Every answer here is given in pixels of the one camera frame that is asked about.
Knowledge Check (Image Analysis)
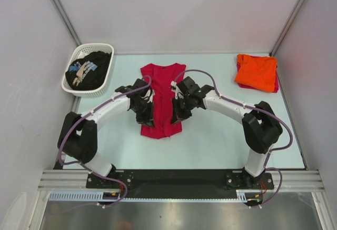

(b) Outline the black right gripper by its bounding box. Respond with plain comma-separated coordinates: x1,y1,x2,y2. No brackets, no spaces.
172,95,194,125

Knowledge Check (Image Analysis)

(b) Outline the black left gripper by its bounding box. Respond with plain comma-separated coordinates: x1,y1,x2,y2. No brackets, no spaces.
131,100,154,129

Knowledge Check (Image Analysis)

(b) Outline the red polo shirt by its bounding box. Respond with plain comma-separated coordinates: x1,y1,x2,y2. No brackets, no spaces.
140,63,186,139

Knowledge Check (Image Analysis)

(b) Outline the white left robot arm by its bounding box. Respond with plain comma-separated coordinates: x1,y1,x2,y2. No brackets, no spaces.
57,75,155,188

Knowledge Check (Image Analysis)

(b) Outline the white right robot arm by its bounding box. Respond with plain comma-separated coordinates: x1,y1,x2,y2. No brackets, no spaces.
171,76,283,188

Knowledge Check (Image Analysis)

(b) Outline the black printed t shirt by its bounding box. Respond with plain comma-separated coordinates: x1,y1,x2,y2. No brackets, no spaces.
65,51,112,91

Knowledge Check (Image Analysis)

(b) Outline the folded orange t shirt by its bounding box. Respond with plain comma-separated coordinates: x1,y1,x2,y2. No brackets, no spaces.
234,54,278,93

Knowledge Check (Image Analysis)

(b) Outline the white plastic laundry basket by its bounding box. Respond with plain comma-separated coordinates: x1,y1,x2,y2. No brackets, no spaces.
61,43,114,97

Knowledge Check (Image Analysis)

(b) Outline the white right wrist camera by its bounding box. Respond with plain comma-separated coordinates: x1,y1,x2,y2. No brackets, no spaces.
170,81,184,99

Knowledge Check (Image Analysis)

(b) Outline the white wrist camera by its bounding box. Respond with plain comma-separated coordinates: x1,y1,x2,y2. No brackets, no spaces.
170,81,184,99
143,88,155,103

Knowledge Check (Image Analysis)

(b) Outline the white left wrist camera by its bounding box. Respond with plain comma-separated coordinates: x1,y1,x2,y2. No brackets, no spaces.
143,88,155,103

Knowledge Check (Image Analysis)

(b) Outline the grey slotted cable duct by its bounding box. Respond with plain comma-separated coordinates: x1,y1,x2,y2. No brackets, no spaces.
49,191,120,202

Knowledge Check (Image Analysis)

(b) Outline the aluminium frame rail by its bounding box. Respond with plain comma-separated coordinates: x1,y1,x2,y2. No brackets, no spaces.
38,169,324,192

